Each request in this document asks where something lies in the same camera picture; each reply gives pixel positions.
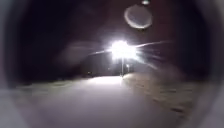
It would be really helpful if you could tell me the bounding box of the street lamp on pole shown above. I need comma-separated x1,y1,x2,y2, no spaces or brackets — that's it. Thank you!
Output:
109,39,138,78

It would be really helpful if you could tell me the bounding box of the grey asphalt road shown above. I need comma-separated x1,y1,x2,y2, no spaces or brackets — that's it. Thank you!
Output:
16,75,189,128

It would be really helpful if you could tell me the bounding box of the dry grass verge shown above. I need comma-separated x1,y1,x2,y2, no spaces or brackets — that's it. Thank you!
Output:
122,70,216,118

